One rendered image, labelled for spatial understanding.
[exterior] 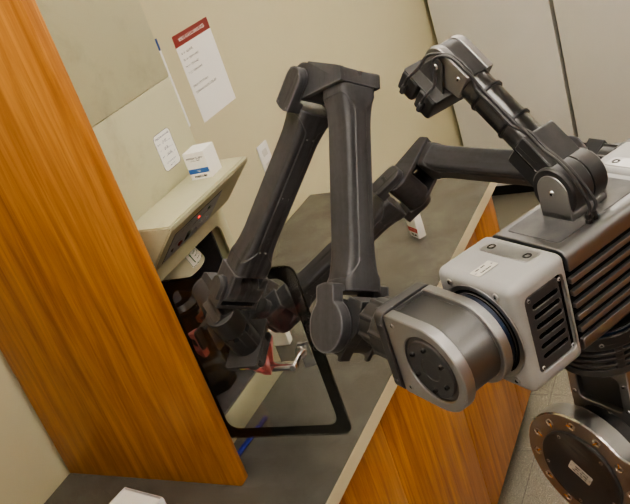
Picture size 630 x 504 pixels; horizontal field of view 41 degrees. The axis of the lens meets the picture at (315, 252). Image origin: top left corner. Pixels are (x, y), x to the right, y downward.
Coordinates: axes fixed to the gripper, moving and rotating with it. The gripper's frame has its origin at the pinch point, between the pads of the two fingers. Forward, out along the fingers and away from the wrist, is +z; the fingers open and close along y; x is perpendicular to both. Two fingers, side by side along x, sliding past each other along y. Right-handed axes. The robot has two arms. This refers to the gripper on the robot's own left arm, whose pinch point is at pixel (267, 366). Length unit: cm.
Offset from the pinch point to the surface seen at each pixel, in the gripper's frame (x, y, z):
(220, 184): -9.3, -32.6, -18.3
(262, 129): -54, -123, 49
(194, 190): -13.5, -29.9, -20.6
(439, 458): 9, -16, 79
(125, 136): -21, -33, -36
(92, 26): -21, -44, -53
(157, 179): -20.9, -31.4, -23.9
